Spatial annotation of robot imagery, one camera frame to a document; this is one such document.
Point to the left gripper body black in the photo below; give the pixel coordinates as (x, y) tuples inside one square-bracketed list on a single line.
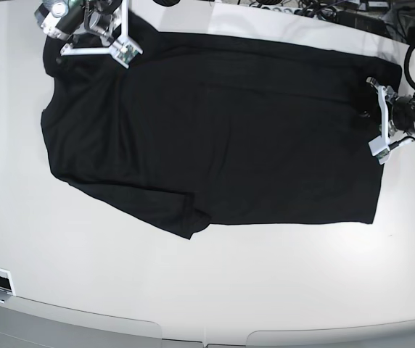
[(403, 114)]

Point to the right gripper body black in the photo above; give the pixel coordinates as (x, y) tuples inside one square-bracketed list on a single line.
[(99, 16)]

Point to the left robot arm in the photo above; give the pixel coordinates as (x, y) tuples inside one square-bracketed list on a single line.
[(397, 114)]

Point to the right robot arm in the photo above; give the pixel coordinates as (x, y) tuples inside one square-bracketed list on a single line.
[(68, 21)]

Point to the black t-shirt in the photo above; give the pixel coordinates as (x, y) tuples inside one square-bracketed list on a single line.
[(204, 130)]

